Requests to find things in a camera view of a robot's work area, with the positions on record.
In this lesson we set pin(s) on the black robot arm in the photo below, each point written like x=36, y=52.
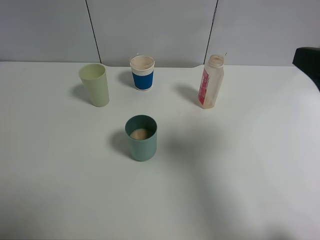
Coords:
x=307, y=59

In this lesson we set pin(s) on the pale green plastic cup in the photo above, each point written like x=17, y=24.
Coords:
x=94, y=78

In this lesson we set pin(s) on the blue white paper cup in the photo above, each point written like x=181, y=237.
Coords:
x=142, y=68

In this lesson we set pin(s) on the pink label drink bottle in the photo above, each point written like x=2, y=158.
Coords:
x=211, y=81

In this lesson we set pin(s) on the teal plastic cup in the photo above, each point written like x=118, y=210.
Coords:
x=142, y=137

